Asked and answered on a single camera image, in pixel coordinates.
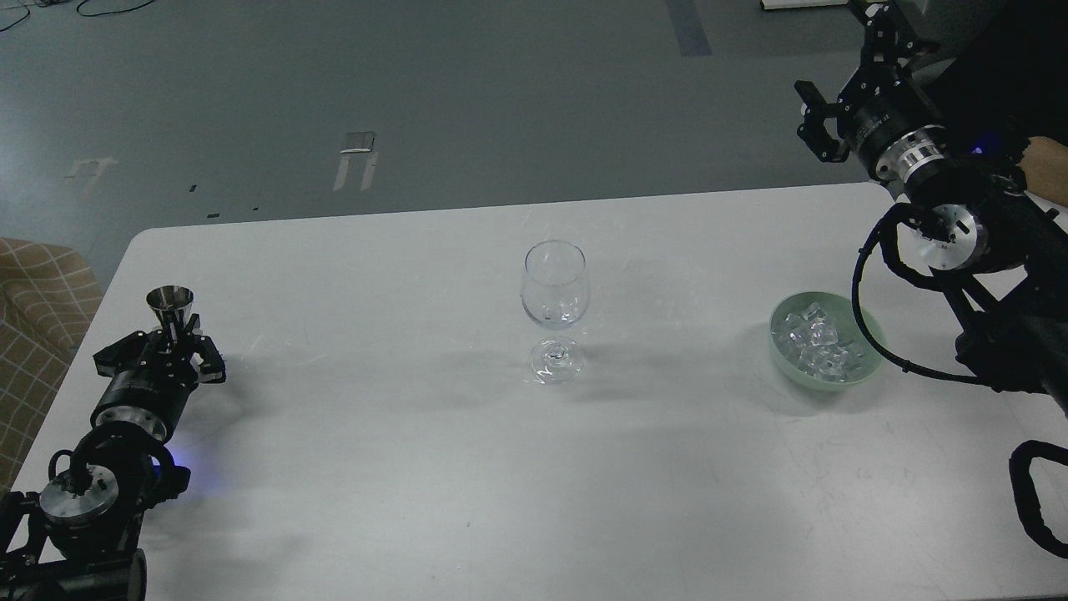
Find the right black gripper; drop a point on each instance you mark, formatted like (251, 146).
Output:
(883, 117)

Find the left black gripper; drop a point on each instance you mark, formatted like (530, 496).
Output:
(149, 387)

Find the steel double jigger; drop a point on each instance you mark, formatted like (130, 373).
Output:
(172, 306)

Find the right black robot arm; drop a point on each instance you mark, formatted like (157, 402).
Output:
(960, 225)

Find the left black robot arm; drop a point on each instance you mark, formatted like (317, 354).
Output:
(78, 538)

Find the clear wine glass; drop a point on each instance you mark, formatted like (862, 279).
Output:
(555, 294)

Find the beige checkered sofa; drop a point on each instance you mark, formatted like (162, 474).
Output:
(49, 297)

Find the person in black shirt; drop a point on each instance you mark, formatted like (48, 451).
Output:
(1011, 80)

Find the green bowl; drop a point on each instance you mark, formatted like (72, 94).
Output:
(815, 342)

